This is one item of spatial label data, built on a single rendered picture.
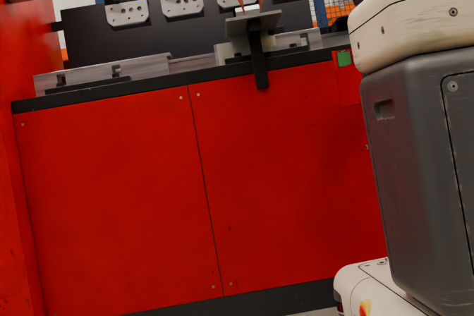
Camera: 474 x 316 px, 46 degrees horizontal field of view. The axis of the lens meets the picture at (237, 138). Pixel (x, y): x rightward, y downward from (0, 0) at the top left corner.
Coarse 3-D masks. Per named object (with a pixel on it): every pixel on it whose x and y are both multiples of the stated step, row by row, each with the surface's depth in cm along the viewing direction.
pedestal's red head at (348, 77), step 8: (352, 56) 176; (336, 64) 174; (352, 64) 162; (336, 72) 173; (344, 72) 168; (352, 72) 163; (360, 72) 159; (336, 80) 174; (344, 80) 169; (352, 80) 164; (360, 80) 159; (344, 88) 170; (352, 88) 165; (344, 96) 170; (352, 96) 166; (344, 104) 171; (352, 104) 166
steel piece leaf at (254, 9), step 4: (236, 8) 195; (240, 8) 195; (244, 8) 195; (248, 8) 195; (252, 8) 195; (256, 8) 194; (236, 12) 194; (240, 12) 195; (248, 12) 195; (252, 12) 195; (256, 12) 196; (236, 16) 196
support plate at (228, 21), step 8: (240, 16) 175; (248, 16) 175; (256, 16) 175; (264, 16) 177; (272, 16) 179; (232, 24) 180; (240, 24) 182; (264, 24) 189; (272, 24) 191; (232, 32) 194; (240, 32) 196
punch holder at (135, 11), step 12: (108, 0) 198; (120, 0) 198; (132, 0) 198; (144, 0) 198; (108, 12) 198; (120, 12) 198; (132, 12) 198; (144, 12) 198; (120, 24) 198; (132, 24) 200; (144, 24) 203
